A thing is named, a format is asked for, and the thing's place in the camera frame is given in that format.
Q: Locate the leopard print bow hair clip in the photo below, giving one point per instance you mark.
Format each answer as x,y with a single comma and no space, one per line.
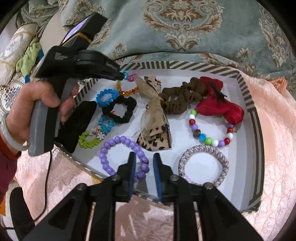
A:
154,132

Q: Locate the embroidered cream pillow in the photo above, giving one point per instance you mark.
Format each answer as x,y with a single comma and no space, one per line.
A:
12,81

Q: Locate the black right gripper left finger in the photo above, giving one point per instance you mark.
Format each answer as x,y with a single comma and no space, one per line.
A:
124,189

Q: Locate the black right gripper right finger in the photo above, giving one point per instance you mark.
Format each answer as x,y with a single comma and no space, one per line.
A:
162,174

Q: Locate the person's left hand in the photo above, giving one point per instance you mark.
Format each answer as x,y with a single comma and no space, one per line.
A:
19,118

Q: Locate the red fabric bow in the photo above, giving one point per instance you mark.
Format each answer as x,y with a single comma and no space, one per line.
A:
215,102

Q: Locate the striped white tray box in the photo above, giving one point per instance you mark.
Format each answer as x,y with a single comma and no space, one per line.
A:
243,185

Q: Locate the teal damask blanket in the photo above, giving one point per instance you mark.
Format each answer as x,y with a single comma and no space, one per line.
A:
239,34

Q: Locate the brown fabric scrunchie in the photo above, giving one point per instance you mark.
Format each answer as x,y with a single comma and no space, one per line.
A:
175,100

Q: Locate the black velvet pouch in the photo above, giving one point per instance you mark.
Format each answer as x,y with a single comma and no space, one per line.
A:
77,123

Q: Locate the black fabric scrunchie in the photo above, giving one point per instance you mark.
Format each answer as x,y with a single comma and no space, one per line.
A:
121,109

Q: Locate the pale jade bangle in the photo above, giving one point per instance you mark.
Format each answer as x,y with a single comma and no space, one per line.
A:
9,138

